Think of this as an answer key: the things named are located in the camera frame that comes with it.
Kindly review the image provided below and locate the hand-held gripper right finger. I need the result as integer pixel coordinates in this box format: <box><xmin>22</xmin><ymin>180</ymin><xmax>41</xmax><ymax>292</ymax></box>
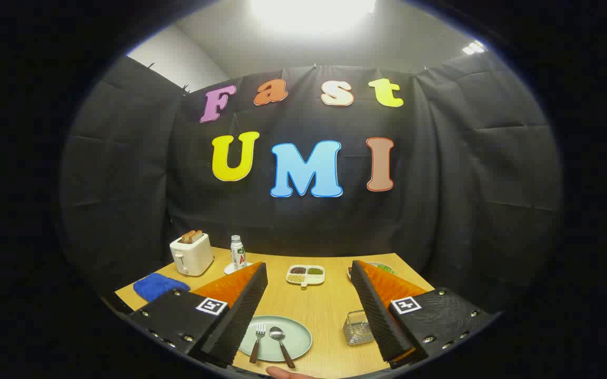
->
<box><xmin>350</xmin><ymin>260</ymin><xmax>499</xmax><ymax>369</ymax></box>

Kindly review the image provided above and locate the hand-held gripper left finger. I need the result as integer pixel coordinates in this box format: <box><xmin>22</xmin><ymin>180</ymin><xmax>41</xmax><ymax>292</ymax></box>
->
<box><xmin>127</xmin><ymin>262</ymin><xmax>268</xmax><ymax>369</ymax></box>

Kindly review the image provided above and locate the fork with wooden handle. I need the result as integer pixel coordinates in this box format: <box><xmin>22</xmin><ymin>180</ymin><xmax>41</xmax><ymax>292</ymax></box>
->
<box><xmin>249</xmin><ymin>323</ymin><xmax>266</xmax><ymax>364</ymax></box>

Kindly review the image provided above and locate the spoon with wooden handle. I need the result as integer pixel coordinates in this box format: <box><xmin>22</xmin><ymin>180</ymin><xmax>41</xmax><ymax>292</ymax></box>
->
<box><xmin>269</xmin><ymin>326</ymin><xmax>296</xmax><ymax>369</ymax></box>

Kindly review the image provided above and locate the white plate of food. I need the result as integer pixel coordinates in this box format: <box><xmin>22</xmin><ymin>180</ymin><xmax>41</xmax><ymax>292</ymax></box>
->
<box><xmin>347</xmin><ymin>262</ymin><xmax>397</xmax><ymax>280</ymax></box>

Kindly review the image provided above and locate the pale green plate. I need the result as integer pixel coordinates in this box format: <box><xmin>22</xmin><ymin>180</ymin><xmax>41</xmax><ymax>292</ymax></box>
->
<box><xmin>237</xmin><ymin>315</ymin><xmax>313</xmax><ymax>363</ymax></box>

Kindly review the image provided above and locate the white bottle with red label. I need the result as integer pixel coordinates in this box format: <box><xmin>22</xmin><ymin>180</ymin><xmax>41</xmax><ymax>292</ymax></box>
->
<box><xmin>230</xmin><ymin>235</ymin><xmax>247</xmax><ymax>269</ymax></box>

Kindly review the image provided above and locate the white divided dish of beans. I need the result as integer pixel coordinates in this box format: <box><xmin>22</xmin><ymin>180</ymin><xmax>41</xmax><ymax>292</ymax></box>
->
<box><xmin>286</xmin><ymin>265</ymin><xmax>326</xmax><ymax>289</ymax></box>

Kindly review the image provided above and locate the white toaster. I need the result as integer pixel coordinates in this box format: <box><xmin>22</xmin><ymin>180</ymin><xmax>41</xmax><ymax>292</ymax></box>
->
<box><xmin>170</xmin><ymin>233</ymin><xmax>215</xmax><ymax>277</ymax></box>

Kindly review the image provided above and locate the blue folded towel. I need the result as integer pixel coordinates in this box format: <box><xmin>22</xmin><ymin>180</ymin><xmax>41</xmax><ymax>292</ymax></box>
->
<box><xmin>133</xmin><ymin>273</ymin><xmax>191</xmax><ymax>303</ymax></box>

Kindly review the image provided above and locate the metal wire basket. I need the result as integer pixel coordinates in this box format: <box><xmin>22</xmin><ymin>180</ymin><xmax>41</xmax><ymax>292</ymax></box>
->
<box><xmin>343</xmin><ymin>310</ymin><xmax>375</xmax><ymax>346</ymax></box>

